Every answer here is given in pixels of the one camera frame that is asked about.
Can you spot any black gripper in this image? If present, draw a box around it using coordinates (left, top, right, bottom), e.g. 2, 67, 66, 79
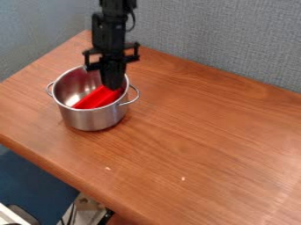
83, 12, 141, 90

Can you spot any red rectangular block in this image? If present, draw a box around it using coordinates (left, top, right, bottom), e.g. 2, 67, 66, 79
73, 85, 122, 109

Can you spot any stainless steel pot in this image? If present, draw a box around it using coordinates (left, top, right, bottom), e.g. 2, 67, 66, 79
46, 66, 141, 131

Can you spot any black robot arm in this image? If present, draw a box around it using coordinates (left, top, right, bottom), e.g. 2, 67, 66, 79
83, 0, 141, 91

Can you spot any white object at corner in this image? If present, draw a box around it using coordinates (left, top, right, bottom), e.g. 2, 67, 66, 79
0, 203, 31, 225

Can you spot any metal table leg bracket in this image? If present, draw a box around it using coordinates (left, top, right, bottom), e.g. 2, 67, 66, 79
56, 193, 114, 225

